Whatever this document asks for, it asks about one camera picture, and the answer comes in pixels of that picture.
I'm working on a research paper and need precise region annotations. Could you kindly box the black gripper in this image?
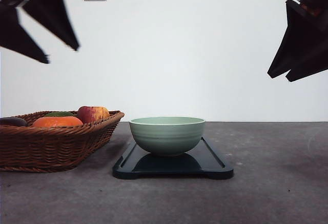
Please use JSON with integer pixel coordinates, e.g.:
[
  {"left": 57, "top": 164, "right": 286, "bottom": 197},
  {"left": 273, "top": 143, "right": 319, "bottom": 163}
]
[
  {"left": 267, "top": 0, "right": 328, "bottom": 82},
  {"left": 0, "top": 0, "right": 80, "bottom": 64}
]

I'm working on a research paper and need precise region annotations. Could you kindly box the green ceramic bowl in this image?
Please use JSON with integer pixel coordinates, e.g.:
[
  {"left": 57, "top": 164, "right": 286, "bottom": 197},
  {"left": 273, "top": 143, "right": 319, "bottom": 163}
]
[{"left": 129, "top": 116, "right": 205, "bottom": 155}]

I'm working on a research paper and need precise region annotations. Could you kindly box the brown wicker basket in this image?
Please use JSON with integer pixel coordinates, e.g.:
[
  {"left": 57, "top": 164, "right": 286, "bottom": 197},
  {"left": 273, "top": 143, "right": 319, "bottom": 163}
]
[{"left": 0, "top": 110, "right": 124, "bottom": 173}]

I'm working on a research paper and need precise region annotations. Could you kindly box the dark green fruit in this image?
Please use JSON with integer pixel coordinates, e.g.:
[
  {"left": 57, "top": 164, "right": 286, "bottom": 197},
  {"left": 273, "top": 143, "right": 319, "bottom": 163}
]
[{"left": 45, "top": 111, "right": 76, "bottom": 116}]

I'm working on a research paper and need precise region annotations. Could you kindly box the dark purple fruit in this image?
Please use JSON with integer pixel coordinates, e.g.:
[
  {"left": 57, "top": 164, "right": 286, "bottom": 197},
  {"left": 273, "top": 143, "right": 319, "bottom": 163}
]
[{"left": 0, "top": 117, "right": 27, "bottom": 127}]

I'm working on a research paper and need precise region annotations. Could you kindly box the orange tangerine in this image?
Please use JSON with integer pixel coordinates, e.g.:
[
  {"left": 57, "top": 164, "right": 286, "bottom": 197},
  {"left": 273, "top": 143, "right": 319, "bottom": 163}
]
[{"left": 33, "top": 116, "right": 84, "bottom": 127}]

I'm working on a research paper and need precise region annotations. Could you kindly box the red yellow apple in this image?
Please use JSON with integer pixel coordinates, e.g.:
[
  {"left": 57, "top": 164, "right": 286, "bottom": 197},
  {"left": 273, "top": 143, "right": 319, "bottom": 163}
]
[{"left": 77, "top": 106, "right": 110, "bottom": 123}]

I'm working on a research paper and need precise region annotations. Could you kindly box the dark rectangular tray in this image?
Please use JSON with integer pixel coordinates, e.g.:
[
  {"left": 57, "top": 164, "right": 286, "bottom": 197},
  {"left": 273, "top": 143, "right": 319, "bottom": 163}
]
[{"left": 112, "top": 137, "right": 234, "bottom": 179}]

